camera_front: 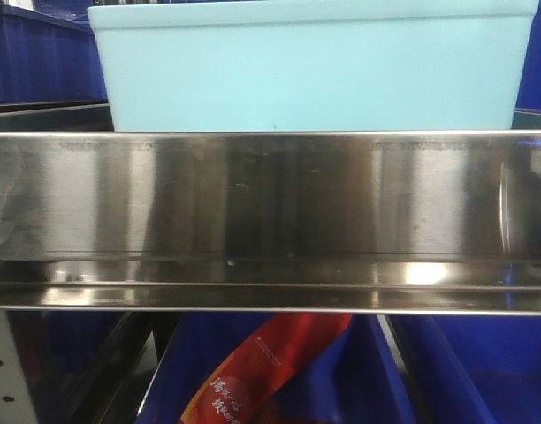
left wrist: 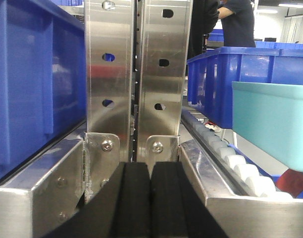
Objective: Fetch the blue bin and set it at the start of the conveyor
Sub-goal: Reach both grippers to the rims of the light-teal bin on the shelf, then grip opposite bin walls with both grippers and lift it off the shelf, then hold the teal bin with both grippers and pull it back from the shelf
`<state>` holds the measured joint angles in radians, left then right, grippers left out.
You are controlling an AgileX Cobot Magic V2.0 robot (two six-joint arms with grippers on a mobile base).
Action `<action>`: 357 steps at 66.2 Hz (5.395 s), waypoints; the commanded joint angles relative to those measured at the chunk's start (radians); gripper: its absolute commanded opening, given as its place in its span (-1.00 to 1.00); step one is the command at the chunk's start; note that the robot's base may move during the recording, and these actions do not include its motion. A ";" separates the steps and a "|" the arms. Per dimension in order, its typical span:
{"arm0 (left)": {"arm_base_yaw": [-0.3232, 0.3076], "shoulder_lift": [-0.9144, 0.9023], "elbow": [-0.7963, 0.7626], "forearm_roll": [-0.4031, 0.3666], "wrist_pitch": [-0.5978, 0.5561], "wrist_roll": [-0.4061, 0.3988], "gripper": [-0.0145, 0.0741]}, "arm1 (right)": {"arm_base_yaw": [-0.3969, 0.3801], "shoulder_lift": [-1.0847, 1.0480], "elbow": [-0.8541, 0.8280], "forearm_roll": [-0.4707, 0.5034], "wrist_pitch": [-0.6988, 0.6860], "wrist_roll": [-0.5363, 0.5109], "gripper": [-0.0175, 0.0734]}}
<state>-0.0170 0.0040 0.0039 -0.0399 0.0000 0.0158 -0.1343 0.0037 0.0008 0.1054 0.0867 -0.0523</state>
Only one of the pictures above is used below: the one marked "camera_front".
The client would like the blue crate upper left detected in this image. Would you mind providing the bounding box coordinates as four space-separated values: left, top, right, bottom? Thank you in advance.
0 1 107 104

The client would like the blue crate holding red bag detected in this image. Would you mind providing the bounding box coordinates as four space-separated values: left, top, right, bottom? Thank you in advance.
136 313 416 423

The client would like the light blue plastic bin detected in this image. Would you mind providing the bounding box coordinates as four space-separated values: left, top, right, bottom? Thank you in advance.
88 1 538 132

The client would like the blue crate upper right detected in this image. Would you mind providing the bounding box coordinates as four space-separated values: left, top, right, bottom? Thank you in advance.
516 1 541 110

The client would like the blue crate front right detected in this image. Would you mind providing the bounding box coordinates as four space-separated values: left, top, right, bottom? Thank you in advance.
390 315 541 423

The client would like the stainless steel shelf rail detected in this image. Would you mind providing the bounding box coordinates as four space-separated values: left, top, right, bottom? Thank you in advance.
0 130 541 315

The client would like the red snack bag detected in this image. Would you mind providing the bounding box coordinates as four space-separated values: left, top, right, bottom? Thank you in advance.
179 313 352 423

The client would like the perforated grey rack upright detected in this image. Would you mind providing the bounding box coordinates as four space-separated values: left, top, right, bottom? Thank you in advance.
0 310 38 424

